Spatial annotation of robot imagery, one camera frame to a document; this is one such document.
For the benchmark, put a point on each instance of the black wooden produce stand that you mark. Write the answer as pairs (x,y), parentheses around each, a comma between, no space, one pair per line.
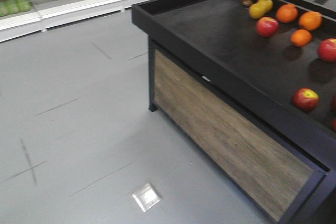
(230,91)

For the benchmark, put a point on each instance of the metal floor outlet plate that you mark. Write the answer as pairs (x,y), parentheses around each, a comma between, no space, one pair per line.
(146,197)

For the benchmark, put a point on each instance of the large red apple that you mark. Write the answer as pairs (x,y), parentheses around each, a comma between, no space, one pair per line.
(267,27)

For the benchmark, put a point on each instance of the yellow orange citrus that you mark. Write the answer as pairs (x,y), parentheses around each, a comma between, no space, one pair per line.
(257,10)

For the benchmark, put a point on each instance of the red apple near left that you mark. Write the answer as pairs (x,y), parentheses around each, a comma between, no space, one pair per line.
(305,99)

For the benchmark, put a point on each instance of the small orange left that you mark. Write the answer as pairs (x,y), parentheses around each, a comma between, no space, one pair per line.
(301,38)

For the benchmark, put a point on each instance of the large orange grapefruit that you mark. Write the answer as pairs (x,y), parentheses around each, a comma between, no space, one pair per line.
(287,13)

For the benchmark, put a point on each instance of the orange with nub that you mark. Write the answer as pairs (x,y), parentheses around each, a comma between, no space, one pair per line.
(310,20)

